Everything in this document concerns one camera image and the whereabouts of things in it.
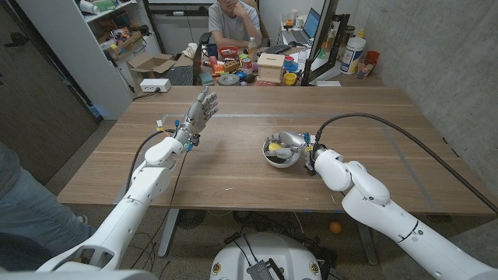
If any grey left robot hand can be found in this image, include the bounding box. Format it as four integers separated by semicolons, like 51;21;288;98
174;86;219;148

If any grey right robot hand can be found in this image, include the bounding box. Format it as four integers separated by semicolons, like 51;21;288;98
265;131;312;160

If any yellow button with black base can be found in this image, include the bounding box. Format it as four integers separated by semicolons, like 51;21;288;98
267;142;291;164

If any white ceramic bowl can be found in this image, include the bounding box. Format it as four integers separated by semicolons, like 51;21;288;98
261;136;303;169

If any red bowl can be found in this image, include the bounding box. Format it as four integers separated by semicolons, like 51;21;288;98
217;45;240;59

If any black laptop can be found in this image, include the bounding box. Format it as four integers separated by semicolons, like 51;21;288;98
166;38;204;86

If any white power box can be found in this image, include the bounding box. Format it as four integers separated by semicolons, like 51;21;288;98
139;78;172;93

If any open empty cardboard box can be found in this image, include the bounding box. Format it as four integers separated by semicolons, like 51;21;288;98
126;52;178;85

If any light wooden box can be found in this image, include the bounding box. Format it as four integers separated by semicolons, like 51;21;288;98
257;53;286;84

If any black keyboard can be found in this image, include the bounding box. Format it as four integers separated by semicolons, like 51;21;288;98
265;44;292;55

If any seated person in grey shirt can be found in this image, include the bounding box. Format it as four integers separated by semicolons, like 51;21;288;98
208;0;262;48

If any cardboard box filled with items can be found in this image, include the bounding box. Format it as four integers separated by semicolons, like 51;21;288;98
107;30;145;59

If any clear glass with small items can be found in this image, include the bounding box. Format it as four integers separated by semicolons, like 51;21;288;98
356;58;376;80

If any white canister with blue label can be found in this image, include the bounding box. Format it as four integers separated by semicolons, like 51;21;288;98
340;37;366;75

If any black round floor fan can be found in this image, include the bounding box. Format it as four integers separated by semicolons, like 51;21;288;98
177;208;207;230

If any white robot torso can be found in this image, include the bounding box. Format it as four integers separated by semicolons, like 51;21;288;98
209;232;323;280

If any large flat monitor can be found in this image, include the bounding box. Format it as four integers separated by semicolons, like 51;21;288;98
301;0;340;86

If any silver laptop with blue screen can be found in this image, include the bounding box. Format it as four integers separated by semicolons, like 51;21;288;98
282;7;322;44

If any grey table leg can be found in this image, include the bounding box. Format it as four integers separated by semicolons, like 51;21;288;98
352;212;379;266
157;208;180;257

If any black grey torso module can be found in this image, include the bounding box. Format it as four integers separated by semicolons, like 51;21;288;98
246;258;285;280

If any white shelf unit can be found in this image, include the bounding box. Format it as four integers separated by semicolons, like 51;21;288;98
15;0;163;121

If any white roll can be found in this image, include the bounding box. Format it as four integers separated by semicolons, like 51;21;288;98
79;0;100;16

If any standing person in blue jeans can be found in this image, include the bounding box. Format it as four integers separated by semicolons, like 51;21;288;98
0;142;96;269

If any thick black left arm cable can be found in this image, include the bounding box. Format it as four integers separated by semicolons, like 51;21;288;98
124;129;176;194

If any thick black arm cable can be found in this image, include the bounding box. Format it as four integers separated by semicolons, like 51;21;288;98
124;129;176;194
314;112;498;215

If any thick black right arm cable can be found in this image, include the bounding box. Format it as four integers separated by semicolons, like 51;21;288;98
314;112;498;215

